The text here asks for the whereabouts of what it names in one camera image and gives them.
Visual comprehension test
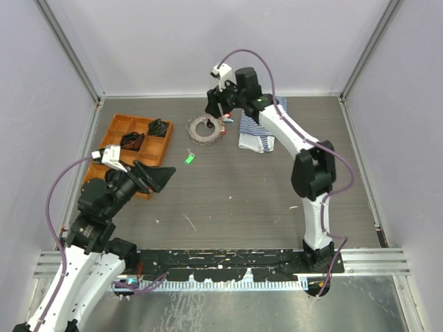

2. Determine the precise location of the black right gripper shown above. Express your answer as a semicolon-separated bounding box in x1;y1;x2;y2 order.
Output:
206;75;247;119

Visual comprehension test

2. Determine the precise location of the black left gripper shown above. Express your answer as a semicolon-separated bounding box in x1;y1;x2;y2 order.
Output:
104;158;175;219

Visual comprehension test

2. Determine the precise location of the green key tag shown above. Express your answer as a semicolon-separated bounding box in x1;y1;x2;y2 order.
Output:
185;154;195;165

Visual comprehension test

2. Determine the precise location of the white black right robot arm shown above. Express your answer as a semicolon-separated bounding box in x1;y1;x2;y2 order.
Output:
186;63;336;273

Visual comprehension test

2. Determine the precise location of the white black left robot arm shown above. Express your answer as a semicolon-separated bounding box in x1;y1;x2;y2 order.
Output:
14;160;176;331

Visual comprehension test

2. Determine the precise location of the orange compartment tray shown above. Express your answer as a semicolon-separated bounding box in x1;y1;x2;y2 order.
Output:
82;113;175;201

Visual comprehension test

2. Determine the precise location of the striped blue white cloth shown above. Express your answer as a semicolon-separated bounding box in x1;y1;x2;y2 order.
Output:
238;111;275;154

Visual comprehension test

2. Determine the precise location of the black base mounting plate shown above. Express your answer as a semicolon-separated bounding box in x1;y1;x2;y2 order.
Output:
122;249;331;282

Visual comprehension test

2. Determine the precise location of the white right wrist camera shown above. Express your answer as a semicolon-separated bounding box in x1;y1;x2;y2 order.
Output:
210;63;235;91

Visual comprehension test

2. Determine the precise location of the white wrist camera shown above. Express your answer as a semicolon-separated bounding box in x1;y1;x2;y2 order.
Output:
210;63;235;91
91;145;128;173

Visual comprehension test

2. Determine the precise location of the dark rolled cable brown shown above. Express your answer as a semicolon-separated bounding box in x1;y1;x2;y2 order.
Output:
120;131;145;151

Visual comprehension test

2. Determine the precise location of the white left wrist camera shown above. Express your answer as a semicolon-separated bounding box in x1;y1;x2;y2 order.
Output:
91;145;128;173

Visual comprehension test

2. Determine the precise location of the dark rolled cable top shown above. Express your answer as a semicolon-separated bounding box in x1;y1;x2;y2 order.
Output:
147;118;170;137

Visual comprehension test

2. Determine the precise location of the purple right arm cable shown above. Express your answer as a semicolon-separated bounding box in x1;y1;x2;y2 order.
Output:
216;48;356;298

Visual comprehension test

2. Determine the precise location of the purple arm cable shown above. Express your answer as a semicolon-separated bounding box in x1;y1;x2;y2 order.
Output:
216;48;356;298
33;155;169;332

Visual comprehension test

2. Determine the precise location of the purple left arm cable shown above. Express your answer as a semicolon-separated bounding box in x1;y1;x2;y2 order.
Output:
33;155;169;332

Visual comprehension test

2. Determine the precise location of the white slotted cable duct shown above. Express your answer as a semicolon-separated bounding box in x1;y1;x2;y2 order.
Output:
110;279;309;292

